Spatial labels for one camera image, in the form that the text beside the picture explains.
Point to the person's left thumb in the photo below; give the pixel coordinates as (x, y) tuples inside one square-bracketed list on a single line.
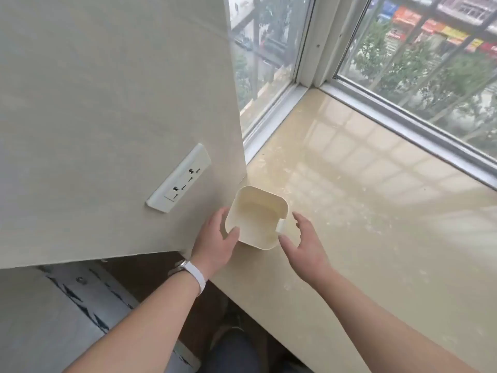
[(232, 234)]

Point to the white wristband watch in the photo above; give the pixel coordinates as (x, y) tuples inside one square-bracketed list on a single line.
[(193, 275)]

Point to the dark window security bars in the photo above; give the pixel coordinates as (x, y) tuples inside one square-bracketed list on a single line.
[(255, 54)]

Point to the cream square plastic container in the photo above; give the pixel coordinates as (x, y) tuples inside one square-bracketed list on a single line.
[(256, 217)]

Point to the person's right thumb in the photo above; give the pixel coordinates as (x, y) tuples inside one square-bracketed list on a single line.
[(286, 243)]

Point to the person's left hand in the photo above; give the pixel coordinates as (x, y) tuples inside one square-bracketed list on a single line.
[(209, 248)]

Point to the person's right forearm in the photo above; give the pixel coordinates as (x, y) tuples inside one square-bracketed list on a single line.
[(380, 326)]

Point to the white wall power socket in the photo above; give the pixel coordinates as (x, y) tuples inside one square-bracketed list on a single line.
[(179, 178)]

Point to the person's right hand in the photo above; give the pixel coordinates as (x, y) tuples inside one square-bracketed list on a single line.
[(310, 256)]

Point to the person's dark trousers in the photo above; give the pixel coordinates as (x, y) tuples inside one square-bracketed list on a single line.
[(237, 353)]

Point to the grey metal window frame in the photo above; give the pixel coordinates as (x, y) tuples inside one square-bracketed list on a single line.
[(310, 38)]

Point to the person's left forearm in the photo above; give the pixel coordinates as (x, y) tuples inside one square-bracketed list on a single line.
[(147, 330)]

